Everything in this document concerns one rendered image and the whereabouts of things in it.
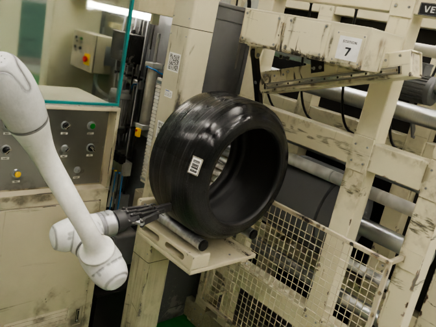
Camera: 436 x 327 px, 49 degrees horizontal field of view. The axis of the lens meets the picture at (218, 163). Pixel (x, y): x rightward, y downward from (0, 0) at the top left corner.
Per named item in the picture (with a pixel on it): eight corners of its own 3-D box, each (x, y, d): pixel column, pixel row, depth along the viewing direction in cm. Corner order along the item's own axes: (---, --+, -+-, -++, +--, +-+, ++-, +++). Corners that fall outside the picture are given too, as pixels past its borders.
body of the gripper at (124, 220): (120, 217, 156) (144, 210, 162) (106, 207, 161) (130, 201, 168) (119, 237, 158) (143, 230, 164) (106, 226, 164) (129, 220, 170)
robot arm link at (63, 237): (87, 228, 162) (106, 254, 154) (42, 241, 152) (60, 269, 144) (91, 204, 156) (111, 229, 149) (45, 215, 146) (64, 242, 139)
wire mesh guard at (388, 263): (198, 300, 254) (225, 176, 235) (200, 299, 255) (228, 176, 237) (340, 416, 194) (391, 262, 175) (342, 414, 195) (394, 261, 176)
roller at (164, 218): (145, 209, 200) (152, 202, 202) (148, 216, 203) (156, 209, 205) (198, 246, 177) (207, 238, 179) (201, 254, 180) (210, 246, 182)
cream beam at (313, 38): (237, 42, 205) (244, 6, 201) (274, 49, 223) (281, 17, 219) (359, 71, 165) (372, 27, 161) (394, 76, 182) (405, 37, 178)
